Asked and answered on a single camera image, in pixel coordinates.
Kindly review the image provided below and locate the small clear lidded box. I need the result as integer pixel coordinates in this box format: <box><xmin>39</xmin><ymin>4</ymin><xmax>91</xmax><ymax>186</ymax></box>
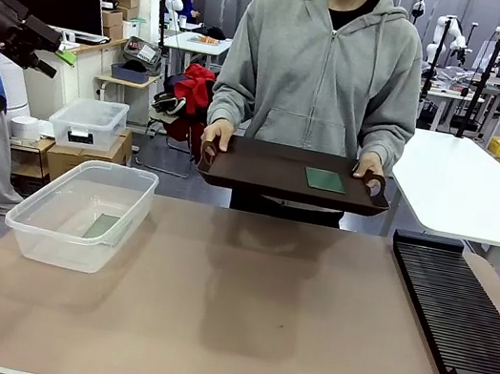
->
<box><xmin>44</xmin><ymin>91</ymin><xmax>132</xmax><ymax>157</ymax></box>

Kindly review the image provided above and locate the black tripod stand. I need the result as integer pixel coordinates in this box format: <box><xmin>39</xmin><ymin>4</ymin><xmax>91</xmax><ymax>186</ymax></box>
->
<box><xmin>455</xmin><ymin>26</ymin><xmax>500</xmax><ymax>144</ymax></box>

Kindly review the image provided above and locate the large white table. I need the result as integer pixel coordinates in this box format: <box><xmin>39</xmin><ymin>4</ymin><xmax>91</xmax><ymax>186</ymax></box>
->
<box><xmin>376</xmin><ymin>124</ymin><xmax>500</xmax><ymax>269</ymax></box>

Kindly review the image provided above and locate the person's left forearm grey sleeve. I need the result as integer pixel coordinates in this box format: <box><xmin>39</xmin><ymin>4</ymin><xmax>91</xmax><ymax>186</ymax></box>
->
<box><xmin>356</xmin><ymin>110</ymin><xmax>419</xmax><ymax>169</ymax></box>

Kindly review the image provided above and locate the black slotted PCB rack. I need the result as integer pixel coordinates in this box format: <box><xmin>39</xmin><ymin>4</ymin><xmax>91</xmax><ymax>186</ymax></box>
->
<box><xmin>367</xmin><ymin>227</ymin><xmax>500</xmax><ymax>374</ymax></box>

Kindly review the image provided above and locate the small wooden side table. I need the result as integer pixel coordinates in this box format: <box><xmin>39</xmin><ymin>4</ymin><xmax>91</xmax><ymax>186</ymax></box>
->
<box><xmin>88</xmin><ymin>63</ymin><xmax>162</xmax><ymax>128</ymax></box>

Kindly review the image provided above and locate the green square PCB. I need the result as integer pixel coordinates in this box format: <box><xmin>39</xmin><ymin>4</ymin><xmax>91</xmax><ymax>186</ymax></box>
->
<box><xmin>301</xmin><ymin>165</ymin><xmax>352</xmax><ymax>197</ymax></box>
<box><xmin>81</xmin><ymin>210</ymin><xmax>123</xmax><ymax>245</ymax></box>

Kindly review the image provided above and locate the white air purifier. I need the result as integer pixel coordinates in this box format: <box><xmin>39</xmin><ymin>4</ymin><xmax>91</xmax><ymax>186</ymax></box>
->
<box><xmin>0</xmin><ymin>51</ymin><xmax>41</xmax><ymax>118</ymax></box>

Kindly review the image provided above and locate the red jacket on chair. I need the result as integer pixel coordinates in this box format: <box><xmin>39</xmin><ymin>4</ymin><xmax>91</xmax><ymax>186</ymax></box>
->
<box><xmin>161</xmin><ymin>60</ymin><xmax>222</xmax><ymax>161</ymax></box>

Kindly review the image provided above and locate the clear plastic bin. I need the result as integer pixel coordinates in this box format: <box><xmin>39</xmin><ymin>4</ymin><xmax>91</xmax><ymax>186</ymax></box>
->
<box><xmin>0</xmin><ymin>145</ymin><xmax>161</xmax><ymax>284</ymax></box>

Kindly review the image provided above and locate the person's right hand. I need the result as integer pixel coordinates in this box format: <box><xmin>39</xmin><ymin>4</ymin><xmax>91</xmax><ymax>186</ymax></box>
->
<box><xmin>198</xmin><ymin>117</ymin><xmax>236</xmax><ymax>155</ymax></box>

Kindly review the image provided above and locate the person's left hand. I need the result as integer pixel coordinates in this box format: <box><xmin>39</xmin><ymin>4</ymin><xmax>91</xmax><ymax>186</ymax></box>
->
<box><xmin>351</xmin><ymin>149</ymin><xmax>385</xmax><ymax>183</ymax></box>

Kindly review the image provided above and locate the dark brown serving tray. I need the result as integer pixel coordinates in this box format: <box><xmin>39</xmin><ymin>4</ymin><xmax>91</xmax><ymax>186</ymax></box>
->
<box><xmin>194</xmin><ymin>129</ymin><xmax>399</xmax><ymax>220</ymax></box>

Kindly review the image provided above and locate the person's right forearm grey sleeve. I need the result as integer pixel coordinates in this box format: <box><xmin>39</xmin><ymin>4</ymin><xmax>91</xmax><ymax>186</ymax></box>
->
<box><xmin>204</xmin><ymin>78</ymin><xmax>253</xmax><ymax>132</ymax></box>

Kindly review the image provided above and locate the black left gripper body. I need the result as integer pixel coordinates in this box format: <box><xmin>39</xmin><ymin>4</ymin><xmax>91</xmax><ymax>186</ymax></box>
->
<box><xmin>0</xmin><ymin>0</ymin><xmax>71</xmax><ymax>73</ymax></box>

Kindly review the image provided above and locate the white background table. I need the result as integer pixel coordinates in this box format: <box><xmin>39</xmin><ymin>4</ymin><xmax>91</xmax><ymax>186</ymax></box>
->
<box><xmin>159</xmin><ymin>26</ymin><xmax>235</xmax><ymax>73</ymax></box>

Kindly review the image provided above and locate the white cabinet desk wood top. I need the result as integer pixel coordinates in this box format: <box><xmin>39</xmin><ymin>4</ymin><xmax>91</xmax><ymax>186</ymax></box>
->
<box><xmin>15</xmin><ymin>22</ymin><xmax>130</xmax><ymax>133</ymax></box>

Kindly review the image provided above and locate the dark grey tray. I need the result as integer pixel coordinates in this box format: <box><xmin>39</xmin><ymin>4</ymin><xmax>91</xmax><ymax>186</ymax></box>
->
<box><xmin>109</xmin><ymin>61</ymin><xmax>153</xmax><ymax>86</ymax></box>

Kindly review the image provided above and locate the person in grey hoodie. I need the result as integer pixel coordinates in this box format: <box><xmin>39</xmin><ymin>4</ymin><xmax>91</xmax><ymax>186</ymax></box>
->
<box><xmin>190</xmin><ymin>0</ymin><xmax>440</xmax><ymax>239</ymax></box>

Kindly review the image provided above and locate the small white cylinder device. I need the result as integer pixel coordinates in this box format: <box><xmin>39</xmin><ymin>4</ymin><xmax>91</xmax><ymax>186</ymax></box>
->
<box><xmin>7</xmin><ymin>112</ymin><xmax>41</xmax><ymax>143</ymax></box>

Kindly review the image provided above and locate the large brown cardboard box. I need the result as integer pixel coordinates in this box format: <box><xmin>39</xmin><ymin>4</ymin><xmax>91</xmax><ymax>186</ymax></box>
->
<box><xmin>41</xmin><ymin>114</ymin><xmax>138</xmax><ymax>195</ymax></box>

